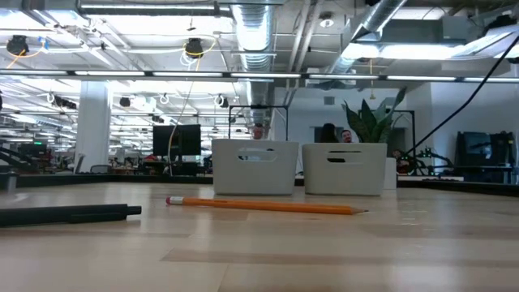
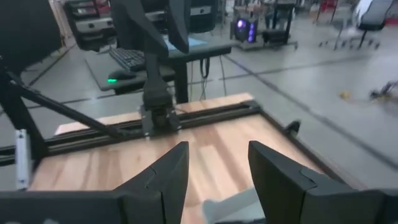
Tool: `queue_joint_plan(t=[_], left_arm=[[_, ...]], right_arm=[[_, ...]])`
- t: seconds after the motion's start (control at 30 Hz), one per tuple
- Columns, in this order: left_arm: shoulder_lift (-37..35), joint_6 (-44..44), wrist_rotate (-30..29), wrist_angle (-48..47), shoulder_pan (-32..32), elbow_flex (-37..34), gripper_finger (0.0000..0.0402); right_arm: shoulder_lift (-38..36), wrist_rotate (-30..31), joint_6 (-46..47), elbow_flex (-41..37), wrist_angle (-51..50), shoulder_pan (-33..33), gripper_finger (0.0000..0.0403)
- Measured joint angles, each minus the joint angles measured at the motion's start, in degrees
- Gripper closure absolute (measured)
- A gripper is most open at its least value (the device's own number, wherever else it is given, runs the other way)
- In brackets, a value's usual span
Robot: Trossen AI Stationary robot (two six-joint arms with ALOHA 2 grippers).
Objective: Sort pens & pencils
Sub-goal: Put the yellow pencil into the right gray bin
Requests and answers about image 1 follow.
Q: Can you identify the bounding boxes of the grey plastic storage bin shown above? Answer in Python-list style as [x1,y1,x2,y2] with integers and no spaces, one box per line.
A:
[301,142,388,197]
[211,138,300,196]

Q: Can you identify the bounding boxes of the orange pencil with eraser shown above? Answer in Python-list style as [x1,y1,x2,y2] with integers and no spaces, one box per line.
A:
[165,195,369,216]

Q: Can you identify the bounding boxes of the black ballpoint pen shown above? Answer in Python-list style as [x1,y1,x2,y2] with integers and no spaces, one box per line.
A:
[0,204,143,228]

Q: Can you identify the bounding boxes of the black background monitors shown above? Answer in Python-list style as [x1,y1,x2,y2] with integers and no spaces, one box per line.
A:
[152,123,202,157]

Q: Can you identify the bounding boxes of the green snake plant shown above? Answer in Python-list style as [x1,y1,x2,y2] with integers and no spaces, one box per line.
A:
[341,85,408,144]

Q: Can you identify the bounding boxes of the black ceiling device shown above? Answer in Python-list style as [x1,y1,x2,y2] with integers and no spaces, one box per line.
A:
[6,35,29,56]
[184,37,205,58]

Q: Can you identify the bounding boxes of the white round plant pot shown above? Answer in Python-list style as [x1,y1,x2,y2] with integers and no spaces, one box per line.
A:
[384,157,397,191]

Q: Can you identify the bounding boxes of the white building column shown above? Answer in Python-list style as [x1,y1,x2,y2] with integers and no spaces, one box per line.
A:
[74,80,113,174]

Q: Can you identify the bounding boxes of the black equipment cabinet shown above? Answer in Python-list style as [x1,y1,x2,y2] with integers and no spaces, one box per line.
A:
[456,130,517,184]

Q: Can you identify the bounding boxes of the black metal frame stand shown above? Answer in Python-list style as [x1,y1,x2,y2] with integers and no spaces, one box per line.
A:
[399,108,417,163]
[228,104,290,141]

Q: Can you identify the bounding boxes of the silver corrugated ventilation duct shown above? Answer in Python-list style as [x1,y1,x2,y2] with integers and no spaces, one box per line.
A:
[230,3,277,135]

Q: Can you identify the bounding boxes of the silver smooth ventilation duct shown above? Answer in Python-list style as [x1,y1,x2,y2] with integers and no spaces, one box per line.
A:
[324,0,406,90]

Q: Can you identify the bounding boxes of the black aluminium table frame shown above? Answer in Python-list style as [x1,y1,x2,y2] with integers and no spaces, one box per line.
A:
[0,173,519,199]

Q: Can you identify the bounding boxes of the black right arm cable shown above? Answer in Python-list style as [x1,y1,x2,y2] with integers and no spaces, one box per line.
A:
[404,35,519,155]

